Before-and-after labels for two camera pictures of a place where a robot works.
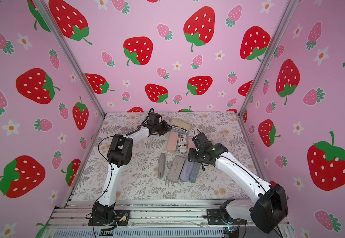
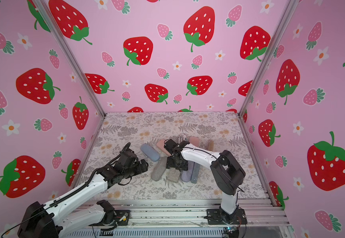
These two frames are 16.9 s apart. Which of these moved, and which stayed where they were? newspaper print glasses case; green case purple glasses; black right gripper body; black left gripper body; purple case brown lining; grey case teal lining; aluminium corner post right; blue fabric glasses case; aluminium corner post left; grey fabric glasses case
Moved: blue fabric glasses case; black left gripper body; black right gripper body; grey fabric glasses case
Stayed: green case purple glasses; aluminium corner post right; grey case teal lining; newspaper print glasses case; aluminium corner post left; purple case brown lining
